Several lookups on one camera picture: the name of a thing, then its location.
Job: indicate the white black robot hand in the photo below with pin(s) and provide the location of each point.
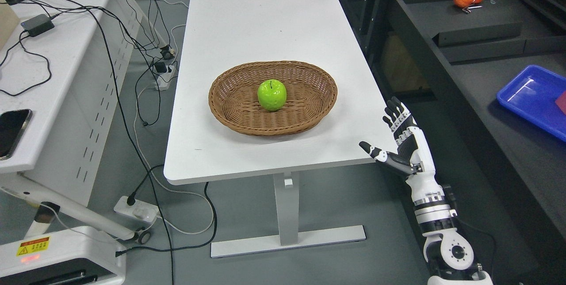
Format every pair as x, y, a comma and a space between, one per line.
413, 155

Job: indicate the black smartphone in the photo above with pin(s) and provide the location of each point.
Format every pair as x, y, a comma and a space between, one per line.
13, 124

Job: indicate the white power strip on floor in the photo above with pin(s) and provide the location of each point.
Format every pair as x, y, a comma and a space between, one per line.
140, 210

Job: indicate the blue plastic tray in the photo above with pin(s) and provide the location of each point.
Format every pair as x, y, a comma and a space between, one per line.
532, 95

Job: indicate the white robot base unit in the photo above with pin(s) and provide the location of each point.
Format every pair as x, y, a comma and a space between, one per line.
79, 256

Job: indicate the black metal shelf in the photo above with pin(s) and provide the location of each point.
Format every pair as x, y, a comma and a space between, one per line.
448, 63

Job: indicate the brown wicker basket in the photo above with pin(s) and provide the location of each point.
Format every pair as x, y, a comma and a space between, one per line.
311, 94

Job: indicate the green apple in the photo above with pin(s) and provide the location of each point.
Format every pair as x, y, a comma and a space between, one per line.
272, 95

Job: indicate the pink block in tray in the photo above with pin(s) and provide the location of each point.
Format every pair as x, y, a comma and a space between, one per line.
560, 102

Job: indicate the white power strip far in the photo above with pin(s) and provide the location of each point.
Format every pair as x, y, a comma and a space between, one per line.
165, 74

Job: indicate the white standing desk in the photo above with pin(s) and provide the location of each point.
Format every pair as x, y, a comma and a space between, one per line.
221, 34

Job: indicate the white side desk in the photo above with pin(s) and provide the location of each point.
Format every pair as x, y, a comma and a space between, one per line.
69, 78

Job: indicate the black power adapter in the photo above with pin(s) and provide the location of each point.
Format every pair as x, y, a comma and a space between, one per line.
37, 25

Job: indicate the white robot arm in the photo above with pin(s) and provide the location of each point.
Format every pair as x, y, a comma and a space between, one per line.
449, 256

